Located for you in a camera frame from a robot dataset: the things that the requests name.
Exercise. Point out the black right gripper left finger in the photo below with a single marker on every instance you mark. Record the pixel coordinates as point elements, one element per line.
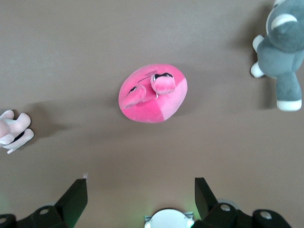
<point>47,216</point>

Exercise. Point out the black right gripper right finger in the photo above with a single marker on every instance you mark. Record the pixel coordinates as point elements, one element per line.
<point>225,217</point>

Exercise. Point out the pink round plush toy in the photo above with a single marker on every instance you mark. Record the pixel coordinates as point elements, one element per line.
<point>147,111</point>

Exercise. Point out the grey and white plush toy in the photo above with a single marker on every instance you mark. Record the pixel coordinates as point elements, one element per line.
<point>280,57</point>

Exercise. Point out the white and pink plush toy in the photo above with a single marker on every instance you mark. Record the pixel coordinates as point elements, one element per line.
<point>21,123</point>

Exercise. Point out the brown table cover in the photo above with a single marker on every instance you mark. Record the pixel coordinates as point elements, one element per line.
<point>71,59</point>

